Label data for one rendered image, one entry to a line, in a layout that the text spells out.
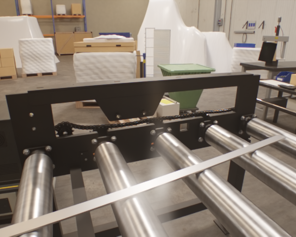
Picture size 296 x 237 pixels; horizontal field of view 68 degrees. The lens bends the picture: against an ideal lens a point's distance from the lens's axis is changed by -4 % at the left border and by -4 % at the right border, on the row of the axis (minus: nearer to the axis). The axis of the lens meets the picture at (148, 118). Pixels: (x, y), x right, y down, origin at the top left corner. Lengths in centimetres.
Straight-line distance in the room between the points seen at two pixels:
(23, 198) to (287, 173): 90
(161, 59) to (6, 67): 589
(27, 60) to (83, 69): 481
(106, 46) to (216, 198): 390
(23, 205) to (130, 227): 32
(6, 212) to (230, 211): 174
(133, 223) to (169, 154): 43
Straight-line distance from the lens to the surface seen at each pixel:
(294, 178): 95
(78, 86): 101
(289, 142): 128
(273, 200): 238
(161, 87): 111
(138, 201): 70
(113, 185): 79
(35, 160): 99
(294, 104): 337
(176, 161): 95
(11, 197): 202
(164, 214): 151
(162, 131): 117
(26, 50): 907
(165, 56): 477
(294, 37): 1298
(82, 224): 85
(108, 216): 200
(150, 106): 112
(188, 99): 380
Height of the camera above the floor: 137
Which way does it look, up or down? 20 degrees down
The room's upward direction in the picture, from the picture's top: straight up
